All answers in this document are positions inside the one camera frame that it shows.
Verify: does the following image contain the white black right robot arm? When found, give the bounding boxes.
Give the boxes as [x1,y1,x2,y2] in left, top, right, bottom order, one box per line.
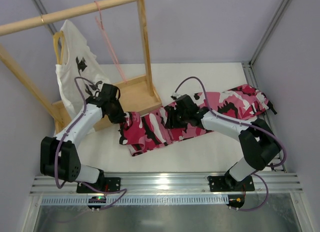
[164,94,282,192]

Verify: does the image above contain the pink camouflage trousers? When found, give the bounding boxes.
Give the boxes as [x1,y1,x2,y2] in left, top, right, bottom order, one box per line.
[119,84,275,157]

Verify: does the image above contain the white printed t-shirt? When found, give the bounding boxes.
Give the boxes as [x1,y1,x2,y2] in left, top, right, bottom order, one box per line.
[55,20,110,119]

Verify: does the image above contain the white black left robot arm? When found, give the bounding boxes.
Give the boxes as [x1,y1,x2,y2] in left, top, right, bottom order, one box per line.
[40,84,125,193]

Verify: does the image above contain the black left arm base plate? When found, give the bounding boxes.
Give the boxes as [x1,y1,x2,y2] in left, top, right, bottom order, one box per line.
[76,177,121,194]

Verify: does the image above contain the wooden clothes rack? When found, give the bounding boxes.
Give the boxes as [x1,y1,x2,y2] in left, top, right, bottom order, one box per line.
[0,0,162,132]

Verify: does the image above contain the slotted grey cable duct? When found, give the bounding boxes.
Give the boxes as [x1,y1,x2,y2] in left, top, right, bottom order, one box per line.
[41,194,229,206]

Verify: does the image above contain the yellow wooden hanger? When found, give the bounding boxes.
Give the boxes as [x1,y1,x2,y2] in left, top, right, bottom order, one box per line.
[40,14,65,65]

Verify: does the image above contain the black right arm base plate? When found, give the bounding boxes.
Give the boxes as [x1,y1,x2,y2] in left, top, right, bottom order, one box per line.
[207,176,255,192]

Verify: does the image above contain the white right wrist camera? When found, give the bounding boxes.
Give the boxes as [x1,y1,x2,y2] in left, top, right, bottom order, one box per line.
[171,92,181,101]

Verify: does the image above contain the pink wire hanger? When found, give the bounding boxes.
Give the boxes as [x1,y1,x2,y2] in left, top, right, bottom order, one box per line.
[94,0,128,84]

